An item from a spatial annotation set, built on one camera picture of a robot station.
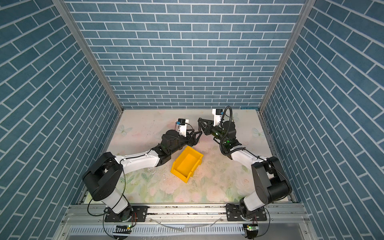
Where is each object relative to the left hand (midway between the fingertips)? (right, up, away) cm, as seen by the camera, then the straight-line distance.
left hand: (199, 132), depth 81 cm
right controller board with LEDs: (+26, -47, -7) cm, 54 cm away
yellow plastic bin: (-8, -20, +10) cm, 24 cm away
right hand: (0, +7, -1) cm, 7 cm away
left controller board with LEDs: (-37, -47, -9) cm, 61 cm away
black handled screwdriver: (0, 0, 0) cm, 0 cm away
